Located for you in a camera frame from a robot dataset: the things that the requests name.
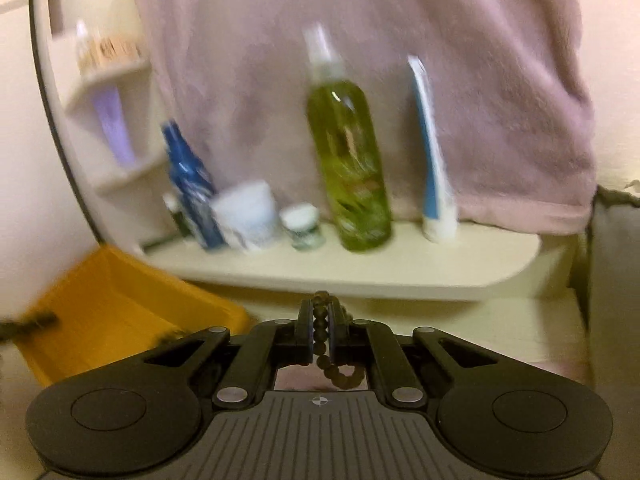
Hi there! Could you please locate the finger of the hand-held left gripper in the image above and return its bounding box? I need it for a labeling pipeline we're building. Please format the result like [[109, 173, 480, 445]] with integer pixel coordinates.
[[0, 312, 57, 342]]

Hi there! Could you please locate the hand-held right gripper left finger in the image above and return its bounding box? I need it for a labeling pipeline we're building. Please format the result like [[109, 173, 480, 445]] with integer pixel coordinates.
[[142, 297, 316, 409]]

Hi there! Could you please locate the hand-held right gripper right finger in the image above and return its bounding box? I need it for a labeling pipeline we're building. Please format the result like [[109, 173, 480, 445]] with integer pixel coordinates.
[[329, 299, 501, 408]]

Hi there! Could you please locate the brown bead necklace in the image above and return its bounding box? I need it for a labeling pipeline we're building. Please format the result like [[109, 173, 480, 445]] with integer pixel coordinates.
[[310, 290, 368, 391]]

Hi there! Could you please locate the orange plastic tray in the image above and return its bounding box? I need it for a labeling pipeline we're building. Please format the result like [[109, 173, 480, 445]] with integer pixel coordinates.
[[17, 245, 251, 386]]

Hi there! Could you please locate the beige shelf unit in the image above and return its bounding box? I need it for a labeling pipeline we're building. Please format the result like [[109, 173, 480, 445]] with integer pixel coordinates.
[[29, 0, 591, 361]]

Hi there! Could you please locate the small green label jar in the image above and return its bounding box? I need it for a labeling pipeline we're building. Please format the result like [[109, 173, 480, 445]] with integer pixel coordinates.
[[280, 203, 326, 251]]

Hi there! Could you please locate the white cream jar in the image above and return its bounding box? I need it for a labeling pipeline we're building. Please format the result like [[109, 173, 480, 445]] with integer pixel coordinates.
[[210, 180, 281, 253]]

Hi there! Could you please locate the green spray bottle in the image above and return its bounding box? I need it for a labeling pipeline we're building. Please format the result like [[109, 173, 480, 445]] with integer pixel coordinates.
[[302, 22, 393, 253]]

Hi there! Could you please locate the blue and white tube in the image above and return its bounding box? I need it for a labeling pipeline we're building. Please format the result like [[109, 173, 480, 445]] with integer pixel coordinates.
[[406, 55, 458, 243]]

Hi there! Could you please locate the blue spray bottle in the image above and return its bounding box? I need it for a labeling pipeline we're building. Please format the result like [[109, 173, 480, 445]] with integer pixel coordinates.
[[160, 120, 228, 251]]

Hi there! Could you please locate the purple tube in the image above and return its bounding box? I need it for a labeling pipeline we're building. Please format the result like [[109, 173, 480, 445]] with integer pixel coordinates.
[[92, 87, 138, 166]]

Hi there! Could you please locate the pink table towel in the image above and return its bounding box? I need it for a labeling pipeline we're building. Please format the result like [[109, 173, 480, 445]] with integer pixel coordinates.
[[272, 355, 591, 393]]

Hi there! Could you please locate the pink hanging towel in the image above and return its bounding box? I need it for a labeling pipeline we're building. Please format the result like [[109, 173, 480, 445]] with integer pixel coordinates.
[[127, 0, 598, 236]]

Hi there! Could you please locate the tan wooden holder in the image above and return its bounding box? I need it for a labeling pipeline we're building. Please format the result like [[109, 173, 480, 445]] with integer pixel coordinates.
[[77, 35, 143, 68]]

